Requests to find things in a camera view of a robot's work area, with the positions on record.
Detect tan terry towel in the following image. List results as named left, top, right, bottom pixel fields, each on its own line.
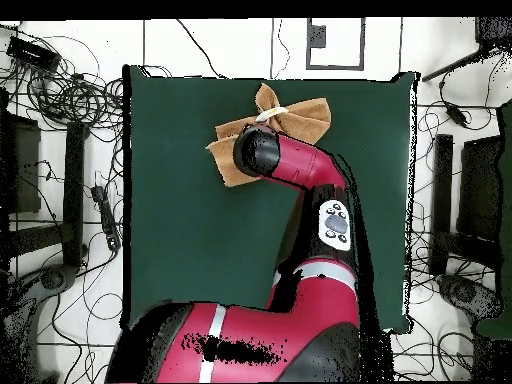
left=205, top=82, right=332, bottom=188

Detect black flat case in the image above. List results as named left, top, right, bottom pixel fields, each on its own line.
left=457, top=135, right=505, bottom=241
left=0, top=113, right=42, bottom=215

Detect dark green table cloth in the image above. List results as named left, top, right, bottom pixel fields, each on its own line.
left=121, top=64, right=419, bottom=335

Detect black power strip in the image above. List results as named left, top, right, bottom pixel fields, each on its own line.
left=90, top=184, right=122, bottom=253

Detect black stand bar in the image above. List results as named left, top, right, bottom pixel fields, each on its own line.
left=61, top=121, right=87, bottom=269
left=429, top=133, right=454, bottom=277

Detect small grey square plate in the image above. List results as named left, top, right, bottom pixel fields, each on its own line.
left=309, top=24, right=327, bottom=49

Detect black power adapter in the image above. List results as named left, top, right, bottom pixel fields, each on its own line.
left=442, top=100, right=470, bottom=129

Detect black box on floor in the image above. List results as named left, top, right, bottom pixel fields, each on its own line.
left=6, top=35, right=61, bottom=73

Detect black tripod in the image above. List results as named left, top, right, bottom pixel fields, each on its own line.
left=421, top=17, right=512, bottom=83

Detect grey floor frame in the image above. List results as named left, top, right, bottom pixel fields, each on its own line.
left=305, top=17, right=366, bottom=72

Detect tangled black cables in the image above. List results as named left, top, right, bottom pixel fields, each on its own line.
left=0, top=23, right=125, bottom=133

